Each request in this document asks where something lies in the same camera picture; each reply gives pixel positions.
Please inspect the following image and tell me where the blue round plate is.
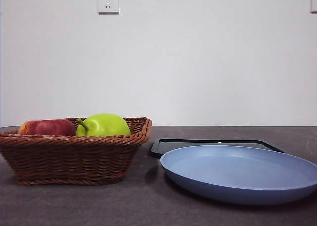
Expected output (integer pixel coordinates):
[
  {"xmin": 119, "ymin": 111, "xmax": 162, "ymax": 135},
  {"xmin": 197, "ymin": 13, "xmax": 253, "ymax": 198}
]
[{"xmin": 159, "ymin": 145, "xmax": 317, "ymax": 206}]

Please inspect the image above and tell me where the brown wicker basket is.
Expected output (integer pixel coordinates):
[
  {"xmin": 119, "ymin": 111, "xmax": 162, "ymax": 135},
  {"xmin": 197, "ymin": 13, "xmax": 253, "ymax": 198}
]
[{"xmin": 0, "ymin": 116, "xmax": 152, "ymax": 186}]

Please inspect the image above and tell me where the black flat tray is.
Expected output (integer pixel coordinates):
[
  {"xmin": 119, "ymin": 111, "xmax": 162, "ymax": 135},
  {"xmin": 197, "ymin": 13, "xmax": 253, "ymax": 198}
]
[{"xmin": 150, "ymin": 138, "xmax": 287, "ymax": 159}]

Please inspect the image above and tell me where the green apple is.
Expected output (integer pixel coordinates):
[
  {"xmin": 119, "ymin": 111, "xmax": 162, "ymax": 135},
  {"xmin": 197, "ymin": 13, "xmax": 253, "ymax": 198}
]
[{"xmin": 75, "ymin": 113, "xmax": 132, "ymax": 137}]

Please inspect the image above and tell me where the red apple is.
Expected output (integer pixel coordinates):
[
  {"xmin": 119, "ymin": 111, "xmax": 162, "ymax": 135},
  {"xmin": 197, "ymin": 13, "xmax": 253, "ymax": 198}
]
[{"xmin": 17, "ymin": 119, "xmax": 76, "ymax": 137}]

